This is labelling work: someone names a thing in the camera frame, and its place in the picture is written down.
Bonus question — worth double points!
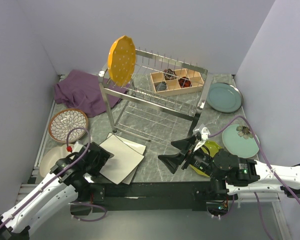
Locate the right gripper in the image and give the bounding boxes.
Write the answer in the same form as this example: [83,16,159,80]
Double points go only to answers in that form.
[156,135,220,181]

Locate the square cream plate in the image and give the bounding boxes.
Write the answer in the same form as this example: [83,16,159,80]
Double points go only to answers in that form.
[98,136,146,185]
[104,132,148,186]

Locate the green polka dot plate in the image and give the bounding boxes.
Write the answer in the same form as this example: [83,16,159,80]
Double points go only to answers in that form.
[190,140,222,177]

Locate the cream round bowl plate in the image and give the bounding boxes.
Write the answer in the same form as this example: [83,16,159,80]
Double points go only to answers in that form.
[39,144,69,178]

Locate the floral patterned plate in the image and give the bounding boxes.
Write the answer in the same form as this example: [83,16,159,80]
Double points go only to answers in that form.
[48,108,89,144]

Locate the mint floral plate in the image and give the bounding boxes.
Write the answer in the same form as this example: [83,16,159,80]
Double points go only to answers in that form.
[222,124,260,159]

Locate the teal round plate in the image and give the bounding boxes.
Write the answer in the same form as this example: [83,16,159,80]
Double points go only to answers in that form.
[206,82,244,113]

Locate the orange plate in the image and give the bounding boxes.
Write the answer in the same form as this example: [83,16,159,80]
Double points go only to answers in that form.
[107,35,137,87]

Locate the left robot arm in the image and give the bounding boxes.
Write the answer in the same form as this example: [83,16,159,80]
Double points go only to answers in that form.
[0,142,114,240]

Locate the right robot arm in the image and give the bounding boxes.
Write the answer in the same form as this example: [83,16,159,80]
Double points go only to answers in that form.
[158,134,300,201]

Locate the metal dish rack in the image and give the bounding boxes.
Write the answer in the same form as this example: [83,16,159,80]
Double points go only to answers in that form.
[97,49,213,146]

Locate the grey fabric roll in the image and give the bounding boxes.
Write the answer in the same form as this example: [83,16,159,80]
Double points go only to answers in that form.
[155,81,167,92]

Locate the purple cloth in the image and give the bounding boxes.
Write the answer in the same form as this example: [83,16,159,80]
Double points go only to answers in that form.
[53,68,123,118]

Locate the red black fabric roll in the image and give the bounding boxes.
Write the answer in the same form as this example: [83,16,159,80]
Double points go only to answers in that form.
[178,76,192,88]

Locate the wooden compartment tray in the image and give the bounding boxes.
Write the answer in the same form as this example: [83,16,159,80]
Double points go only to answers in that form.
[150,68,206,97]

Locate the patterned fabric roll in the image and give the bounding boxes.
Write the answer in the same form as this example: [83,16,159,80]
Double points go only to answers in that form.
[163,68,177,81]

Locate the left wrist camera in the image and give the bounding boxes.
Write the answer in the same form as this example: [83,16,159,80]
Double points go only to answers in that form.
[66,141,86,153]

